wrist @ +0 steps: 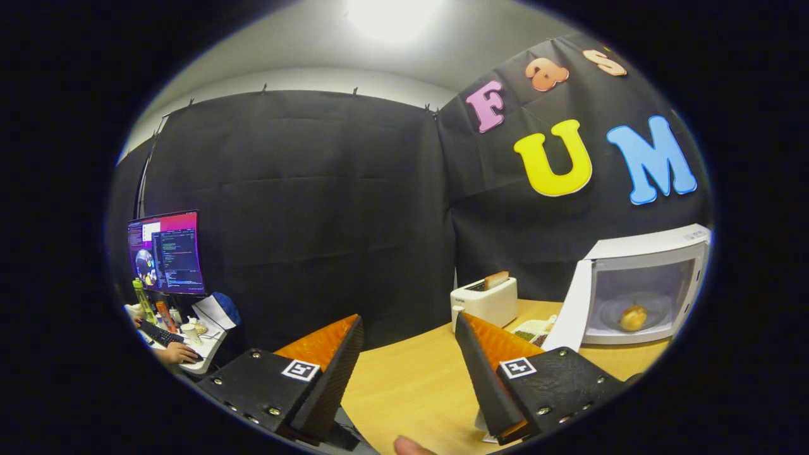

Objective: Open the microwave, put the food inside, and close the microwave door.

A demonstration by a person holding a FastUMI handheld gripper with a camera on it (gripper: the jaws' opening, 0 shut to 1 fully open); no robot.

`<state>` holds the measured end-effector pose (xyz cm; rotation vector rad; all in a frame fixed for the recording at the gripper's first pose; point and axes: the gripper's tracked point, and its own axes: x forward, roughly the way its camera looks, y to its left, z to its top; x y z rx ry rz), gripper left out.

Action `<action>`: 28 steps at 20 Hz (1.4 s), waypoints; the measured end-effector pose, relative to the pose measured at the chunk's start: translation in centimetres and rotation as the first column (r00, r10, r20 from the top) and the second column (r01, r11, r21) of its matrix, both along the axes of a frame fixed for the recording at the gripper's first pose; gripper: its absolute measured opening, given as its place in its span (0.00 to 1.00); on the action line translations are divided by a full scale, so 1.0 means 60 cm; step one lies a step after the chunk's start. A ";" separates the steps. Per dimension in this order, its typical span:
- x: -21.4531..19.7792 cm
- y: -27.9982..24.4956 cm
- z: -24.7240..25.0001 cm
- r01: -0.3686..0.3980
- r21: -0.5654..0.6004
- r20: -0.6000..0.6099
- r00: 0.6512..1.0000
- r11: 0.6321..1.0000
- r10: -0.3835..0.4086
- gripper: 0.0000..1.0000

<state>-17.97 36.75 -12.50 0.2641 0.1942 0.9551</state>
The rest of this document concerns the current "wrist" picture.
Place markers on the white office desk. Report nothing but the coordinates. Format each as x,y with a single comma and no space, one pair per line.
212,347

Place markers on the golden bread bun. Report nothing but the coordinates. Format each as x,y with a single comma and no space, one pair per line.
634,318

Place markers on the toasted bread slice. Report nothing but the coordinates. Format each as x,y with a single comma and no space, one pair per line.
497,280

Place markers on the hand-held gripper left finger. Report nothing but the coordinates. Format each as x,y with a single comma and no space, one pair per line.
335,379

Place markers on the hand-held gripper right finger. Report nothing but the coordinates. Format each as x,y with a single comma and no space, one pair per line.
486,379

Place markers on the blue and white object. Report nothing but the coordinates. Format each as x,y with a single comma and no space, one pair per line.
218,309

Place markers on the orange bottle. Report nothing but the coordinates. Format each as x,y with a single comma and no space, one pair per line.
167,317

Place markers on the white microwave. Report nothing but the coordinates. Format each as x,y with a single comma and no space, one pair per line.
638,243

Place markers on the black keyboard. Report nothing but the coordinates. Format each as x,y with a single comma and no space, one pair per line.
161,333

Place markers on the green drink bottle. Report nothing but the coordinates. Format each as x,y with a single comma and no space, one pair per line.
145,303

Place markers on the computer monitor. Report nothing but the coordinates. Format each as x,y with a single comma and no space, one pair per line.
167,253

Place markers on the white divided spice dish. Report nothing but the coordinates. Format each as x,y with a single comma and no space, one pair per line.
528,330

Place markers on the white toaster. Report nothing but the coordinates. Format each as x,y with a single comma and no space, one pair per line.
486,304

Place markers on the white cup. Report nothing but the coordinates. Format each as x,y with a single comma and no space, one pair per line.
190,333

